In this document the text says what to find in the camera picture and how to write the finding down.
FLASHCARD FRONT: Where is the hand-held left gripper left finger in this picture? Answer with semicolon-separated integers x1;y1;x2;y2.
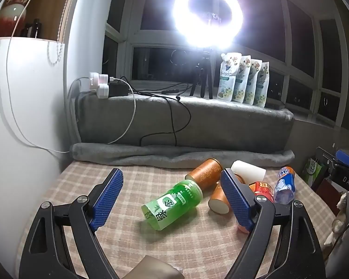
19;168;124;279

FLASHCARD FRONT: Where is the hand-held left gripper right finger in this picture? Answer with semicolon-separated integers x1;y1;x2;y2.
219;167;326;279

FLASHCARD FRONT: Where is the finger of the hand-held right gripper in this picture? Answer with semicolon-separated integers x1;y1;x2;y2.
315;146;338;165
336;149;349;167

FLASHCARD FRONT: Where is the plain orange paper cup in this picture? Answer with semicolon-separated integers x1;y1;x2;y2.
208;174;246;215

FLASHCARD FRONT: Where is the white paper cup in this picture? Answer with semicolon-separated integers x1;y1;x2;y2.
231;160;266;182

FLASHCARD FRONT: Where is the patterned orange paper cup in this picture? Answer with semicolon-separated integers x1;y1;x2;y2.
185;158;223;191

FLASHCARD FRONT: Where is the green printed package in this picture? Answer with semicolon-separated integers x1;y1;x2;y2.
302;156;323;187

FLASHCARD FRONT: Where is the dark red box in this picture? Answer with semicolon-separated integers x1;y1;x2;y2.
315;177;342;217

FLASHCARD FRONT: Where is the red printed can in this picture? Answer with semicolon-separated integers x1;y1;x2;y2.
248;181;275;204

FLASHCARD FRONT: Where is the small orange round object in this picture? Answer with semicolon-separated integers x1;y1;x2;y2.
235;219;252;235

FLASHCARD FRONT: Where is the white crumpled cloth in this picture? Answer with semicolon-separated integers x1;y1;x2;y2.
324;192;349;248

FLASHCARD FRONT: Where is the blue and orange drink bottle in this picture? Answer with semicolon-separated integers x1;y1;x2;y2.
274;166;296;205

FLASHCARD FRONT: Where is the green plastic tea bottle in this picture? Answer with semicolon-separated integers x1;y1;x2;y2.
141;180;204;231

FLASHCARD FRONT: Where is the plaid checked table cloth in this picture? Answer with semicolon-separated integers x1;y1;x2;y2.
16;160;338;279

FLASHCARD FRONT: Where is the rolled grey blanket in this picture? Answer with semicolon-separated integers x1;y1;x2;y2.
70;142;296;169

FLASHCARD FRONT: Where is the grey blanket on sill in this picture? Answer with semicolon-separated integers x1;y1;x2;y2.
74;91;295;152

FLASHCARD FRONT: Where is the white green refill pouch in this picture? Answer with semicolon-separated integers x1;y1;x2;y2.
232;55;252;104
253;61;271;107
244;58;263;106
217;51;241;102

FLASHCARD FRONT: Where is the white plug adapter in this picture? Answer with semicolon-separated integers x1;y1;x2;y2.
96;84;110;100
88;72;109;90

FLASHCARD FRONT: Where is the black power adapter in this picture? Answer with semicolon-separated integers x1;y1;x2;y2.
108;82;129;97

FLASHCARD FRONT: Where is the black tripod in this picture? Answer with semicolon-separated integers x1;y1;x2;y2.
189;46;215;100

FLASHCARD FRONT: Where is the dark bottle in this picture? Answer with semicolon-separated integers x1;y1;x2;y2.
20;19;43;39

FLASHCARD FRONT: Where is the wooden shelf niche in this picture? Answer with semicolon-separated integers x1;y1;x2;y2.
0;0;80;43

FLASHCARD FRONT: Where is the white charging cable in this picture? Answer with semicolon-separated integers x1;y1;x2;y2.
107;76;137;145

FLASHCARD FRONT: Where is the black cable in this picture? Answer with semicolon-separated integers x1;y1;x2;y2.
128;83;193;147

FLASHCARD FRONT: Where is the white power cord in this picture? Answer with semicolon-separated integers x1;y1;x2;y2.
67;77;91;152

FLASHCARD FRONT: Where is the white window frame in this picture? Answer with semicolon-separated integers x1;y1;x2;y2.
104;0;349;129

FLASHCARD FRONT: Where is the white bead chain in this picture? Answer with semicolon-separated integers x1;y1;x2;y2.
46;41;63;66

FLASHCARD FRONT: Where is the long white wall cable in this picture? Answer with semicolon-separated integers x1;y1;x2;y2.
5;0;72;153

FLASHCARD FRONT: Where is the white ring light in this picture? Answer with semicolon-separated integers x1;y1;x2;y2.
173;0;245;49

